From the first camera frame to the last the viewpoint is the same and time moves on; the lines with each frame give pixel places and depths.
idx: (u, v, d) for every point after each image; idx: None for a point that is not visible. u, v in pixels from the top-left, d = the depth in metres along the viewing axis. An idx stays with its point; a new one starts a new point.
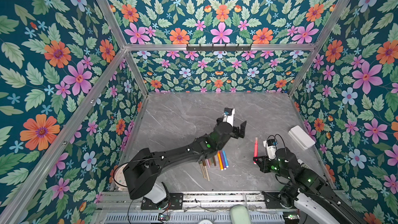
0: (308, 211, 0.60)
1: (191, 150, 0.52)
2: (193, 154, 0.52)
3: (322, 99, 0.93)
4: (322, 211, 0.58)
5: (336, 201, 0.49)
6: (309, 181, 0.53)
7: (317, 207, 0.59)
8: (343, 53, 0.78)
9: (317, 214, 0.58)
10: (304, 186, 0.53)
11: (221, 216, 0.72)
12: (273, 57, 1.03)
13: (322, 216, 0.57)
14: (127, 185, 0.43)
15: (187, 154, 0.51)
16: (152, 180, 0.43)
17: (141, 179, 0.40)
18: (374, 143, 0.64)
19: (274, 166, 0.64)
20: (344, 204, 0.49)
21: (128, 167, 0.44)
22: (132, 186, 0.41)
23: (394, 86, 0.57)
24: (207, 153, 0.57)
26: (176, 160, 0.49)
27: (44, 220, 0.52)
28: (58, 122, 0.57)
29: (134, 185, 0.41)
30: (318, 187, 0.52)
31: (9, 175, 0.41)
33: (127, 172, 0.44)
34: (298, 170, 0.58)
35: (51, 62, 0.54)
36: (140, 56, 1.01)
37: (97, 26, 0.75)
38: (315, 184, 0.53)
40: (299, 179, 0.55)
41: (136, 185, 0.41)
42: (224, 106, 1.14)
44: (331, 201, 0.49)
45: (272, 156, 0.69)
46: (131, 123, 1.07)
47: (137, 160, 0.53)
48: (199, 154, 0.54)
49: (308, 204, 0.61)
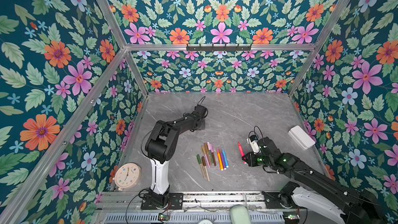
0: (305, 203, 0.59)
1: (188, 117, 0.67)
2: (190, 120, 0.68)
3: (322, 99, 0.93)
4: (315, 197, 0.57)
5: (309, 172, 0.53)
6: (284, 161, 0.59)
7: (310, 195, 0.60)
8: (343, 53, 0.78)
9: (312, 200, 0.57)
10: (283, 168, 0.58)
11: (221, 216, 0.72)
12: (273, 57, 1.03)
13: (316, 201, 0.56)
14: (154, 155, 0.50)
15: (187, 119, 0.66)
16: (176, 140, 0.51)
17: (169, 140, 0.52)
18: (374, 143, 0.64)
19: (260, 158, 0.70)
20: (319, 174, 0.52)
21: (151, 138, 0.54)
22: (163, 150, 0.51)
23: (394, 86, 0.57)
24: (196, 120, 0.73)
26: (183, 122, 0.62)
27: (44, 220, 0.52)
28: (58, 122, 0.57)
29: (166, 149, 0.51)
30: (293, 165, 0.57)
31: (9, 175, 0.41)
33: (152, 143, 0.53)
34: (277, 155, 0.63)
35: (51, 62, 0.54)
36: (140, 56, 1.01)
37: (97, 26, 0.75)
38: (290, 163, 0.58)
40: (278, 162, 0.60)
41: (167, 147, 0.51)
42: (224, 106, 1.14)
44: (304, 172, 0.54)
45: (256, 150, 0.74)
46: (131, 123, 1.07)
47: (157, 128, 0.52)
48: (194, 120, 0.71)
49: (303, 195, 0.61)
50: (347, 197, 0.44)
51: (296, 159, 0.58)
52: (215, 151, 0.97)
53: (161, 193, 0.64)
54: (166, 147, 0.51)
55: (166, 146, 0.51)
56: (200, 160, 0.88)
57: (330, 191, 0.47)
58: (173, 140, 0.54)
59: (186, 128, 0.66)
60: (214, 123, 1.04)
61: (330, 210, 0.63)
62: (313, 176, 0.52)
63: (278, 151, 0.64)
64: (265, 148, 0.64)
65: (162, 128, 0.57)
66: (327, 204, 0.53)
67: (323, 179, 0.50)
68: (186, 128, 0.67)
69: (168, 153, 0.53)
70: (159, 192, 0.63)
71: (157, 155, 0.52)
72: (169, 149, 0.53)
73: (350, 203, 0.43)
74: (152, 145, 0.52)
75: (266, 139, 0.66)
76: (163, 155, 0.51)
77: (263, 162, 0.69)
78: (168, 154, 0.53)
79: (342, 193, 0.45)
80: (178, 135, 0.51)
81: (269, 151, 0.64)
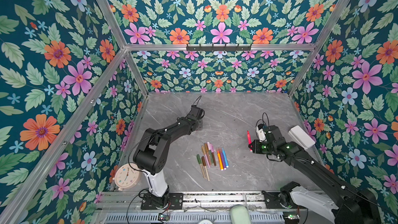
0: (302, 200, 0.59)
1: (181, 123, 0.62)
2: (184, 125, 0.64)
3: (322, 99, 0.93)
4: (312, 195, 0.58)
5: (310, 162, 0.52)
6: (287, 148, 0.58)
7: (308, 192, 0.60)
8: (343, 53, 0.78)
9: (308, 196, 0.58)
10: (284, 154, 0.58)
11: (221, 216, 0.72)
12: (273, 57, 1.03)
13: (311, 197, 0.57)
14: (143, 167, 0.48)
15: (180, 125, 0.61)
16: (166, 151, 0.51)
17: (158, 151, 0.47)
18: (374, 143, 0.64)
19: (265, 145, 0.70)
20: (320, 166, 0.50)
21: (139, 149, 0.49)
22: (152, 161, 0.47)
23: (394, 86, 0.57)
24: (191, 125, 0.70)
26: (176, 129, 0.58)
27: (44, 220, 0.52)
28: (58, 122, 0.57)
29: (155, 160, 0.47)
30: (296, 153, 0.56)
31: (9, 175, 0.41)
33: (140, 154, 0.48)
34: (280, 141, 0.63)
35: (51, 62, 0.54)
36: (140, 56, 1.01)
37: (97, 26, 0.75)
38: (294, 150, 0.57)
40: (281, 147, 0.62)
41: (156, 158, 0.47)
42: (224, 106, 1.14)
44: (306, 162, 0.53)
45: (263, 138, 0.74)
46: (131, 123, 1.07)
47: (146, 139, 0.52)
48: (188, 125, 0.66)
49: (300, 192, 0.62)
50: (343, 191, 0.43)
51: (300, 149, 0.57)
52: (215, 150, 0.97)
53: (160, 196, 0.63)
54: (155, 158, 0.47)
55: (155, 157, 0.47)
56: (200, 160, 0.88)
57: (328, 182, 0.46)
58: (163, 150, 0.49)
59: (180, 134, 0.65)
60: (214, 123, 1.04)
61: (324, 206, 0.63)
62: (313, 165, 0.51)
63: (282, 138, 0.63)
64: (269, 133, 0.65)
65: (152, 138, 0.53)
66: (321, 200, 0.53)
67: (322, 170, 0.49)
68: (180, 134, 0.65)
69: (157, 164, 0.49)
70: (157, 194, 0.62)
71: (145, 167, 0.47)
72: (158, 160, 0.48)
73: (345, 197, 0.42)
74: (140, 156, 0.48)
75: (272, 126, 0.65)
76: (152, 167, 0.46)
77: (267, 149, 0.70)
78: (157, 166, 0.49)
79: (340, 186, 0.44)
80: (169, 145, 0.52)
81: (273, 137, 0.65)
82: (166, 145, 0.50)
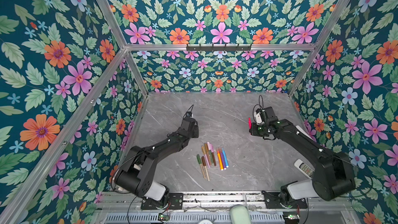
0: (294, 187, 0.62)
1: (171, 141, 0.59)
2: (174, 143, 0.60)
3: (322, 99, 0.93)
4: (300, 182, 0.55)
5: (296, 132, 0.57)
6: (278, 123, 0.63)
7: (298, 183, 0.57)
8: (343, 53, 0.78)
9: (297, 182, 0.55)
10: (275, 128, 0.63)
11: (221, 216, 0.72)
12: (273, 57, 1.03)
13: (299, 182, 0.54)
14: (125, 189, 0.42)
15: (170, 143, 0.57)
16: (152, 171, 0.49)
17: (143, 172, 0.43)
18: (374, 143, 0.64)
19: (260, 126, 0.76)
20: (304, 135, 0.55)
21: (122, 170, 0.44)
22: (136, 183, 0.42)
23: (394, 86, 0.57)
24: (182, 142, 0.66)
26: (165, 148, 0.55)
27: (44, 220, 0.52)
28: (58, 122, 0.57)
29: (139, 182, 0.42)
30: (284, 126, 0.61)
31: (8, 174, 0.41)
33: (122, 175, 0.44)
34: (273, 118, 0.69)
35: (51, 62, 0.54)
36: (140, 56, 1.01)
37: (97, 26, 0.75)
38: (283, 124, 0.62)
40: (272, 123, 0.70)
41: (140, 180, 0.42)
42: (224, 106, 1.14)
44: (292, 132, 0.58)
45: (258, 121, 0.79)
46: (131, 123, 1.07)
47: (130, 159, 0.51)
48: (179, 142, 0.62)
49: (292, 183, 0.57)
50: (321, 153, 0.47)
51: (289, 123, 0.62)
52: (215, 151, 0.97)
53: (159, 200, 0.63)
54: (138, 180, 0.42)
55: (139, 179, 0.42)
56: (200, 160, 0.88)
57: (308, 146, 0.50)
58: (148, 171, 0.45)
59: (169, 152, 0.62)
60: (214, 123, 1.04)
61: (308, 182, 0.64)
62: (298, 135, 0.55)
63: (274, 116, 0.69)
64: (264, 112, 0.71)
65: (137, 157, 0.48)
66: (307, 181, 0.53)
67: (306, 139, 0.53)
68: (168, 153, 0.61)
69: (141, 187, 0.44)
70: (155, 198, 0.61)
71: (128, 189, 0.42)
72: (143, 182, 0.44)
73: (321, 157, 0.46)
74: (122, 178, 0.43)
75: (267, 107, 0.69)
76: (135, 190, 0.42)
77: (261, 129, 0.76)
78: (141, 189, 0.44)
79: (318, 150, 0.48)
80: (155, 165, 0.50)
81: (267, 114, 0.70)
82: (152, 165, 0.46)
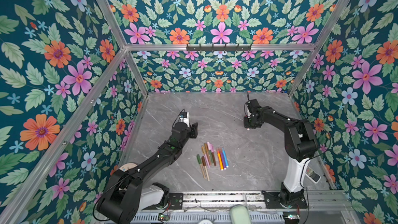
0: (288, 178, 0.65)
1: (161, 156, 0.55)
2: (165, 158, 0.56)
3: (322, 99, 0.93)
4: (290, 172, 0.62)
5: (271, 110, 0.71)
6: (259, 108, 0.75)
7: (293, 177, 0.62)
8: (343, 53, 0.78)
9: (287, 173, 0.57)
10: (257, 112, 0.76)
11: (221, 216, 0.72)
12: (273, 57, 1.03)
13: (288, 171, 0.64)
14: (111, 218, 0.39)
15: (158, 159, 0.53)
16: (137, 196, 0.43)
17: (126, 199, 0.40)
18: (374, 143, 0.64)
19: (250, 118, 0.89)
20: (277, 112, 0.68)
21: (104, 197, 0.41)
22: (119, 211, 0.39)
23: (394, 86, 0.57)
24: (174, 153, 0.62)
26: (153, 167, 0.51)
27: (44, 220, 0.52)
28: (58, 122, 0.57)
29: (122, 210, 0.39)
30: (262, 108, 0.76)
31: (9, 175, 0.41)
33: (105, 203, 0.41)
34: (255, 103, 0.82)
35: (51, 62, 0.54)
36: (140, 56, 1.01)
37: (97, 26, 0.75)
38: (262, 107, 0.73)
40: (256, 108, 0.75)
41: (123, 208, 0.39)
42: (224, 106, 1.14)
44: (267, 110, 0.72)
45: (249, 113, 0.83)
46: (131, 123, 1.07)
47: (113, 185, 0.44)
48: (170, 156, 0.59)
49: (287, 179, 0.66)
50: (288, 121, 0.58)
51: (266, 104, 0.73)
52: (215, 150, 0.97)
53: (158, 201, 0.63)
54: (122, 208, 0.39)
55: (122, 207, 0.39)
56: (200, 160, 0.88)
57: (279, 118, 0.63)
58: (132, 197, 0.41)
59: (158, 169, 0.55)
60: (214, 123, 1.04)
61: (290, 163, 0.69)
62: (274, 113, 0.67)
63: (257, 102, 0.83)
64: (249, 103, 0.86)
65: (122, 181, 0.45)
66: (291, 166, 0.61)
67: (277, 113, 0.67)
68: (159, 169, 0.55)
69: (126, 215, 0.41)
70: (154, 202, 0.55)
71: (113, 218, 0.39)
72: (127, 210, 0.41)
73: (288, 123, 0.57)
74: (105, 206, 0.41)
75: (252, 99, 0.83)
76: (119, 218, 0.39)
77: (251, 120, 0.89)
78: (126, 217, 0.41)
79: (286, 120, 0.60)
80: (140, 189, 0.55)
81: (252, 104, 0.84)
82: (136, 191, 0.42)
